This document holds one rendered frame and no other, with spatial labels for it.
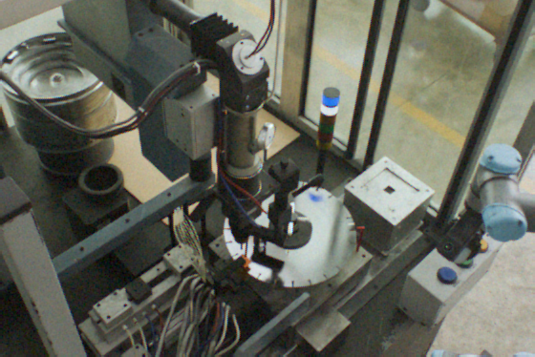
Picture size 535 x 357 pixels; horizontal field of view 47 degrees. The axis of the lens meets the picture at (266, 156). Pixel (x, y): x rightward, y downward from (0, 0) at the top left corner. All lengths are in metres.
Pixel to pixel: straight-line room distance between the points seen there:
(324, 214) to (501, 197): 0.51
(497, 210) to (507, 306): 1.53
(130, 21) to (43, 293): 0.71
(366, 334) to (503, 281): 1.25
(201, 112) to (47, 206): 0.94
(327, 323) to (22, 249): 1.06
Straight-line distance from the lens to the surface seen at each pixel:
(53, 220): 1.91
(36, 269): 0.67
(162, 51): 1.13
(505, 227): 1.25
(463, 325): 2.66
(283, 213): 1.37
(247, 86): 1.04
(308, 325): 1.58
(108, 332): 1.55
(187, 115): 1.10
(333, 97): 1.61
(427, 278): 1.61
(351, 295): 1.71
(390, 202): 1.74
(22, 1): 0.36
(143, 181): 1.95
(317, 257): 1.53
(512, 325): 2.73
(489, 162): 1.31
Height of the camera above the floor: 2.20
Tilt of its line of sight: 46 degrees down
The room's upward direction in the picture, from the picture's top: 3 degrees clockwise
